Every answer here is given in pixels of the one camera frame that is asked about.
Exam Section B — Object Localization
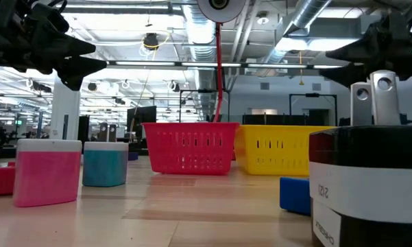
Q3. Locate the black hanging cable reel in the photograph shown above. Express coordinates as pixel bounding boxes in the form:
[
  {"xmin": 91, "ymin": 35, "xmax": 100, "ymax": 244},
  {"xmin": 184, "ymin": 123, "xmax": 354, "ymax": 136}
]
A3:
[{"xmin": 142, "ymin": 32, "xmax": 160, "ymax": 51}]

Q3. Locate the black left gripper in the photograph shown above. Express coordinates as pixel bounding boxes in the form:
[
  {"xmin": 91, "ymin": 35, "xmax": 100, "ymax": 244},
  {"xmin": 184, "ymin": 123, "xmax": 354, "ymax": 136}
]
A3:
[{"xmin": 0, "ymin": 0, "xmax": 107, "ymax": 91}]

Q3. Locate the black wall charger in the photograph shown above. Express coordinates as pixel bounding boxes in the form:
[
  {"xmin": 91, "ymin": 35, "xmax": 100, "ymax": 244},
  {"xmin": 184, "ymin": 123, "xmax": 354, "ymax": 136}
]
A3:
[{"xmin": 308, "ymin": 70, "xmax": 412, "ymax": 247}]

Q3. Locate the long ceiling light bar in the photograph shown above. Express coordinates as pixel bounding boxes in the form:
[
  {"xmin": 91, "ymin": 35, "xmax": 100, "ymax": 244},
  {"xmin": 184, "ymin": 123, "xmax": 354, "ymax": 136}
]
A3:
[{"xmin": 106, "ymin": 60, "xmax": 346, "ymax": 70}]

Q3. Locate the pink wall charger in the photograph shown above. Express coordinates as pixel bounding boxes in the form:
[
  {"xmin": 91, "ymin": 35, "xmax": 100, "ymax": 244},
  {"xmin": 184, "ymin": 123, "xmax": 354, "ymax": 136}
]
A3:
[{"xmin": 12, "ymin": 139, "xmax": 83, "ymax": 208}]

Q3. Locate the dark low partition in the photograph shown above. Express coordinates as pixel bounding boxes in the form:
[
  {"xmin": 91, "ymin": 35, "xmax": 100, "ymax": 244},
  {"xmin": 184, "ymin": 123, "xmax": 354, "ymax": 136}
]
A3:
[{"xmin": 241, "ymin": 114, "xmax": 339, "ymax": 126}]

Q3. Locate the black monitor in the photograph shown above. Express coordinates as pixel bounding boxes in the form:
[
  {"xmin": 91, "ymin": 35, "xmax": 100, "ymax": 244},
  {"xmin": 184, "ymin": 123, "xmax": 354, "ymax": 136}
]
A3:
[{"xmin": 126, "ymin": 105, "xmax": 158, "ymax": 138}]

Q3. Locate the red digital clock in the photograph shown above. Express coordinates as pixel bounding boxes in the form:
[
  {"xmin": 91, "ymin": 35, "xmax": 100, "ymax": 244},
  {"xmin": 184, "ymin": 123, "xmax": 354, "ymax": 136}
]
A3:
[{"xmin": 0, "ymin": 161, "xmax": 17, "ymax": 196}]

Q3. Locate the teal wall charger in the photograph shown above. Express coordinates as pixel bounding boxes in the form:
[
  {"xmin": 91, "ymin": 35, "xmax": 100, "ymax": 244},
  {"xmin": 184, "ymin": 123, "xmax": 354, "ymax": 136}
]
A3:
[{"xmin": 82, "ymin": 122, "xmax": 130, "ymax": 188}]

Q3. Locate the silver ribbed ventilation duct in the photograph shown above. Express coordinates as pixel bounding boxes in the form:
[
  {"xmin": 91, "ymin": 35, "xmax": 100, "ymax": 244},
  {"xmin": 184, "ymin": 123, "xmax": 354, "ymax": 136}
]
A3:
[{"xmin": 183, "ymin": 0, "xmax": 217, "ymax": 121}]

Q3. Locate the yellow plastic basket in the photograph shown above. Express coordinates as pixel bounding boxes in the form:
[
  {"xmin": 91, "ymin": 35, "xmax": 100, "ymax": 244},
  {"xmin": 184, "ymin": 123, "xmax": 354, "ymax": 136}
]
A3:
[{"xmin": 233, "ymin": 124, "xmax": 337, "ymax": 177}]

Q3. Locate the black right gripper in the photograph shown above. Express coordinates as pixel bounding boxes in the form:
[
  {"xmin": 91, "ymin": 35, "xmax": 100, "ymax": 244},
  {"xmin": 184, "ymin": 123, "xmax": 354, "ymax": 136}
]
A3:
[{"xmin": 318, "ymin": 6, "xmax": 412, "ymax": 89}]

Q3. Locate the white square pillar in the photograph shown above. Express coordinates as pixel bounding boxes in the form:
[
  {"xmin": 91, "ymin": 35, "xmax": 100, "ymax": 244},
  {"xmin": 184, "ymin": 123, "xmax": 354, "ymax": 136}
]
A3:
[{"xmin": 49, "ymin": 73, "xmax": 82, "ymax": 141}]

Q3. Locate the red plastic basket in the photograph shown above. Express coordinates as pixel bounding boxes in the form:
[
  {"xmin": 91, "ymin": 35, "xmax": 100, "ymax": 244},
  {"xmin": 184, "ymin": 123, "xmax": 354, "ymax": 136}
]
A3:
[{"xmin": 141, "ymin": 121, "xmax": 241, "ymax": 176}]

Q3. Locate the yellow hanging cord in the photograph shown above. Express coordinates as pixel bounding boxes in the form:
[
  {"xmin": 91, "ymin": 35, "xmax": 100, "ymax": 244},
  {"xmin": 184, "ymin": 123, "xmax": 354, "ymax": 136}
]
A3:
[{"xmin": 298, "ymin": 50, "xmax": 304, "ymax": 86}]

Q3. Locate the black tall box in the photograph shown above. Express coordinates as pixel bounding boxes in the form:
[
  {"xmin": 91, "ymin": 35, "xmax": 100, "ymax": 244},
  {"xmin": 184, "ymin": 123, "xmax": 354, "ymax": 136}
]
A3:
[{"xmin": 77, "ymin": 115, "xmax": 90, "ymax": 143}]

